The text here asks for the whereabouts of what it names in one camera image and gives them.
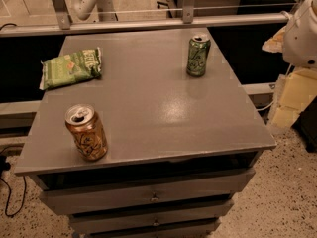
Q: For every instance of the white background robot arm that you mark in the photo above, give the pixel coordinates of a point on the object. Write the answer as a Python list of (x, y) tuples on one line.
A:
[(105, 9)]

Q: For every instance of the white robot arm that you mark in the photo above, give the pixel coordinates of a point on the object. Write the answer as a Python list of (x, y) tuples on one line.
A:
[(300, 37)]

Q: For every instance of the orange soda can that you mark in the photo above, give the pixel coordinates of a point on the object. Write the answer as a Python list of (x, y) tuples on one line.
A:
[(86, 128)]

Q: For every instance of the green soda can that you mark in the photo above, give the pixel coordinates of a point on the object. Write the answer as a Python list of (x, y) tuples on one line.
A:
[(198, 50)]

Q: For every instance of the grey drawer cabinet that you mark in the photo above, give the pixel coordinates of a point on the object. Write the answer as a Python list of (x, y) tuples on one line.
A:
[(159, 122)]

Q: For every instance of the green chip bag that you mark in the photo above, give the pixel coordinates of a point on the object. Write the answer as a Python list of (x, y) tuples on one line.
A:
[(71, 69)]

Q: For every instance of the top grey drawer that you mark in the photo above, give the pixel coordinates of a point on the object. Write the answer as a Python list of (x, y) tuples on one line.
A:
[(112, 196)]

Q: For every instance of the grey drawer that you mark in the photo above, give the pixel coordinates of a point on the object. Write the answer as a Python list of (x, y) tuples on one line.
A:
[(149, 216), (112, 196), (170, 230)]

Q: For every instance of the middle grey drawer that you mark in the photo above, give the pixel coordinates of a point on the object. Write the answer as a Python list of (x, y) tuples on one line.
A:
[(149, 216)]

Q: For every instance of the grey metal railing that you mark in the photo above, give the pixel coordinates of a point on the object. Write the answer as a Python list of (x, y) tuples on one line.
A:
[(65, 26)]

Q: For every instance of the bottom grey drawer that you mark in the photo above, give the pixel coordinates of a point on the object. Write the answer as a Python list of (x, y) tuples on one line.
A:
[(170, 230)]

